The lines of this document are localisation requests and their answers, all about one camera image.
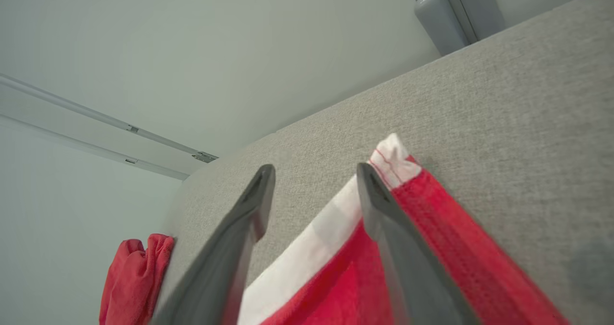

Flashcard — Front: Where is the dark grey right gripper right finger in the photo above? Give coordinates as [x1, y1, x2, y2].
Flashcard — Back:
[356, 162, 480, 325]

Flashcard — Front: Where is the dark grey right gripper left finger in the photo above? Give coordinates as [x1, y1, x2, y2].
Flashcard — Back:
[151, 165, 276, 325]

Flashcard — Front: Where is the red shirt with white sleeves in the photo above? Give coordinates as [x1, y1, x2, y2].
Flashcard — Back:
[237, 133, 571, 325]

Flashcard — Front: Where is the red garment with elastic hem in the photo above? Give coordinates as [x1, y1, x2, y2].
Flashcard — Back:
[99, 233, 176, 325]

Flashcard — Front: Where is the grey cylindrical bumper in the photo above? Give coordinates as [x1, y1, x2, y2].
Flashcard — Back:
[414, 0, 469, 56]

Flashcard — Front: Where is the grey wall track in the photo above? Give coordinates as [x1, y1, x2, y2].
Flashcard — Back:
[0, 73, 219, 181]

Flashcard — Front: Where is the grey vertical door frame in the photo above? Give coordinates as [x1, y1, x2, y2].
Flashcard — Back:
[403, 0, 505, 44]

